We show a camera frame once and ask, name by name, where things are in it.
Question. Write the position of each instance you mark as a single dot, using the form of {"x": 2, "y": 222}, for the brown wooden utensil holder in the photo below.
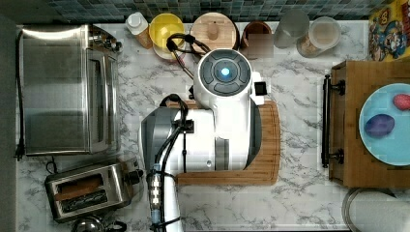
{"x": 254, "y": 32}

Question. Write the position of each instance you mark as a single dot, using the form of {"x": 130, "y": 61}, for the black toaster lever knob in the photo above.
{"x": 134, "y": 177}

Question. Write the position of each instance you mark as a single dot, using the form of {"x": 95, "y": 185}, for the yellow mug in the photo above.
{"x": 163, "y": 26}

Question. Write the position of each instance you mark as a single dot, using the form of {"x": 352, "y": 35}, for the stainless steel toaster oven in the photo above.
{"x": 69, "y": 90}

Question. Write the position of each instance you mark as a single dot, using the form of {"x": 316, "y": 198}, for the pink toy fruit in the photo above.
{"x": 402, "y": 101}

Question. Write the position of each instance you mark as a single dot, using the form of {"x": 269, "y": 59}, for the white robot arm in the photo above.
{"x": 221, "y": 134}

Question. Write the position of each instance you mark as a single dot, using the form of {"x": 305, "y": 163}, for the colourful cereal box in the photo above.
{"x": 389, "y": 33}

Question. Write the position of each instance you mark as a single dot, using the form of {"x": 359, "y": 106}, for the white cap spice bottle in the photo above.
{"x": 139, "y": 27}

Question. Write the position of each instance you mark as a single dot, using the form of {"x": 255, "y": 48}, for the silver two-slot toaster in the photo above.
{"x": 114, "y": 193}

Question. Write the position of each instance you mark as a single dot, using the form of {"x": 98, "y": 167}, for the brown toast slice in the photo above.
{"x": 77, "y": 188}

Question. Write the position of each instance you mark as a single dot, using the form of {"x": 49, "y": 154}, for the purple toy fruit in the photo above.
{"x": 379, "y": 125}

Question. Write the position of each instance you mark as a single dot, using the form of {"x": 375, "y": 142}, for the steel kettle lid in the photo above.
{"x": 98, "y": 224}

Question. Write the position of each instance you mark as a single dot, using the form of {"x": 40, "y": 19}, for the light blue plate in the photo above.
{"x": 391, "y": 148}

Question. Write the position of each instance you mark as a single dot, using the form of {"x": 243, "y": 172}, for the bamboo cutting board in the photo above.
{"x": 263, "y": 170}

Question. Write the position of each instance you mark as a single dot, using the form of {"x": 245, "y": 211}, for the wooden drawer box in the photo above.
{"x": 346, "y": 89}

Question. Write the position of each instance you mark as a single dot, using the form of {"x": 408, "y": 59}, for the white paper towel roll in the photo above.
{"x": 367, "y": 210}

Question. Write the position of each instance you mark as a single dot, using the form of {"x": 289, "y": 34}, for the wooden lid dark canister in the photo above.
{"x": 216, "y": 31}

